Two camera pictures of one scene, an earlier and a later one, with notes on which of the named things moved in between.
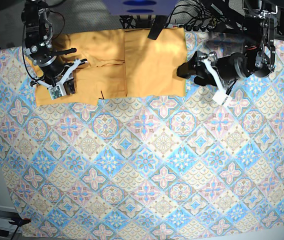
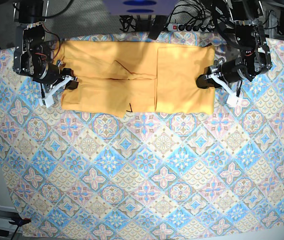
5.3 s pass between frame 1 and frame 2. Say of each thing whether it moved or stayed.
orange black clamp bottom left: stayed
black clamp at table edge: stayed
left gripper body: moved
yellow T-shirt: moved
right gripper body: moved
